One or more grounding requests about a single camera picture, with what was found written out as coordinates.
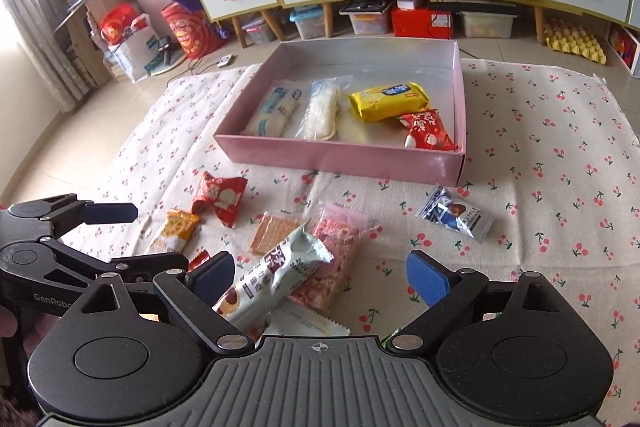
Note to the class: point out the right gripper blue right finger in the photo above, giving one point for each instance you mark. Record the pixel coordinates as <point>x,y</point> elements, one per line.
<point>450,297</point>

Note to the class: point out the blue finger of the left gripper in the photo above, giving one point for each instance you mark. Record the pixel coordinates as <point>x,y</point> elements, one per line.
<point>199,259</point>
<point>108,213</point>

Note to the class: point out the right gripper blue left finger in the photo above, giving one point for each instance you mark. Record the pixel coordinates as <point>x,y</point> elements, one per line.
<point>190,297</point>

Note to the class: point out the orange cracker packet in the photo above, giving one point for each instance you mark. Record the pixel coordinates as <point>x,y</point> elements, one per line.
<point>175,232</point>

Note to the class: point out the blue white snack packet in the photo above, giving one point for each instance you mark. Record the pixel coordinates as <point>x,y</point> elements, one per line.
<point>442,208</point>

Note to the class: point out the red snack packet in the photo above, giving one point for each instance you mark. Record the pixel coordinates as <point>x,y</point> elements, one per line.
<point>426,131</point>
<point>221,196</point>

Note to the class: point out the grey white cake packet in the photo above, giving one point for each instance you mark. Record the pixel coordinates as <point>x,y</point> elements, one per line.
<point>273,279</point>

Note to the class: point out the wafer biscuit packet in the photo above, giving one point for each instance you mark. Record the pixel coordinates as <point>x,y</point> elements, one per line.
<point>271,231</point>

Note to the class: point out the white blue bread packet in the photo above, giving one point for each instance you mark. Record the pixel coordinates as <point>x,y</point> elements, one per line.
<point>274,111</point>

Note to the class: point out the yellow snack packet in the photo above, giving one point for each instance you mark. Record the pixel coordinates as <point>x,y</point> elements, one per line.
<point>382,102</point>

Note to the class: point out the clear white wafer packet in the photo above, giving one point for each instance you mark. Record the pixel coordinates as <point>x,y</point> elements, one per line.
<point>319,122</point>

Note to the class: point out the pink cardboard box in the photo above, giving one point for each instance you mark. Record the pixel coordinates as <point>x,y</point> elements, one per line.
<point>358,148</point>

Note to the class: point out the red lantern gift bag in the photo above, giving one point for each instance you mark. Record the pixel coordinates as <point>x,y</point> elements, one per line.
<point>193,30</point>

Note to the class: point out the red cardboard box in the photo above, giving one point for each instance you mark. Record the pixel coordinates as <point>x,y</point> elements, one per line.
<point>422,23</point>

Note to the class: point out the clear plastic storage bin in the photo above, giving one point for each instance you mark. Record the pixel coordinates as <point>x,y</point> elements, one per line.
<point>487,25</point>

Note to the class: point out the yellow egg tray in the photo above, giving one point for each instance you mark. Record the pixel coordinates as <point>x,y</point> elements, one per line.
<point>566,37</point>

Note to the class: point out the white printed carton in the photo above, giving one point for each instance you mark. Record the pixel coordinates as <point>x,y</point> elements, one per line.
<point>625,44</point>

